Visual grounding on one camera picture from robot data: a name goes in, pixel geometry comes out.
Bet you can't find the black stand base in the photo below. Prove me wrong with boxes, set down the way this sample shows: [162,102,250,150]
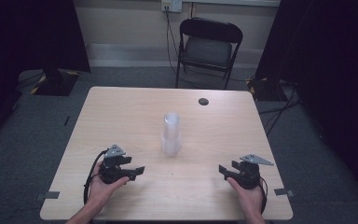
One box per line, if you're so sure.
[29,68,82,97]
[245,76,296,102]

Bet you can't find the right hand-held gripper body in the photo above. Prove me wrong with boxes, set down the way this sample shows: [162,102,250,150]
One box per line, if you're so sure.
[231,153,275,190]

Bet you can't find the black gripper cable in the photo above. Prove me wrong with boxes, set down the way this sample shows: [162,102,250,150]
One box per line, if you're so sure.
[258,175,269,216]
[83,148,110,205]

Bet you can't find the black floor cables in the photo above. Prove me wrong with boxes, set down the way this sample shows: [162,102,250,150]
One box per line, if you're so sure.
[256,78,302,138]

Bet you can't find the person's left hand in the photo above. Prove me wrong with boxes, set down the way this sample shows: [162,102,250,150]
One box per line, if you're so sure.
[87,161,131,216]

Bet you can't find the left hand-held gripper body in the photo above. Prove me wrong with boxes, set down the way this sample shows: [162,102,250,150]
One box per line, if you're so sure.
[98,144,133,185]

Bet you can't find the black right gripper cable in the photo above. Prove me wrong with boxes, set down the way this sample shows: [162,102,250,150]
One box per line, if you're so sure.
[258,175,269,216]

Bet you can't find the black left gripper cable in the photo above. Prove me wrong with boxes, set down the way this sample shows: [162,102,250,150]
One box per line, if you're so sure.
[83,148,110,205]

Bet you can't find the grey tape strip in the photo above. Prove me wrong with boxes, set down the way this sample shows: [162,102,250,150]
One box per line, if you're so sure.
[34,190,61,202]
[273,188,296,198]

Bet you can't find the stack of clear plastic cups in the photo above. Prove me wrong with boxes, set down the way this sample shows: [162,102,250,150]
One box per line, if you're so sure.
[160,111,182,158]

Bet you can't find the person's right hand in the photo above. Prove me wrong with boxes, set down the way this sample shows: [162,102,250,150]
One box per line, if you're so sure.
[226,176,265,219]

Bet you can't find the black folding chair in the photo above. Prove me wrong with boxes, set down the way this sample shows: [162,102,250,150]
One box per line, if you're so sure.
[174,17,244,91]

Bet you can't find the black curtain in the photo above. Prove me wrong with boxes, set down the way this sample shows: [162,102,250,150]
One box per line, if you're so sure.
[0,0,91,147]
[255,0,358,200]

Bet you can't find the white wall socket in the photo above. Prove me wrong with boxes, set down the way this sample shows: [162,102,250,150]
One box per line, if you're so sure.
[160,0,183,14]

